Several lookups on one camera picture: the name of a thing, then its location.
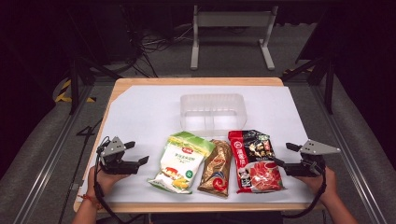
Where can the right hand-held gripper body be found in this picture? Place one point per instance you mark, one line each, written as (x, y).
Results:
(308, 168)

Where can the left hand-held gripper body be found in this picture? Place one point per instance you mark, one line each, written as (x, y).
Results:
(112, 163)

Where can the red and black food packet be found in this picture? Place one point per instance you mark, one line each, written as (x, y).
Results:
(258, 168)

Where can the green and white food packet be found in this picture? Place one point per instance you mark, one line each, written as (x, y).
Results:
(180, 161)

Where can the gold food packet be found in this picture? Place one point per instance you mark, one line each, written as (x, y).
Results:
(216, 168)

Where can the clear plastic container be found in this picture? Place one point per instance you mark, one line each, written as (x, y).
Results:
(214, 105)

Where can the person's left hand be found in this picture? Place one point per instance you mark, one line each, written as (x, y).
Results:
(104, 183)

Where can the person's right hand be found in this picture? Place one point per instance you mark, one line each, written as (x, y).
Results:
(325, 185)

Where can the white paper sheet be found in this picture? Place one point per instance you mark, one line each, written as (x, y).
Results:
(149, 109)

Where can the black tripod stand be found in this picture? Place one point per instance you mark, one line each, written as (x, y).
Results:
(74, 84)
(328, 87)

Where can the yellow and black hazard tape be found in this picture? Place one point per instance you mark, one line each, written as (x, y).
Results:
(63, 90)

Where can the white metal stand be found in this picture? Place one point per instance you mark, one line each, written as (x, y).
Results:
(233, 19)

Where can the aluminium rail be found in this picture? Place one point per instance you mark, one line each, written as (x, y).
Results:
(51, 158)
(348, 155)

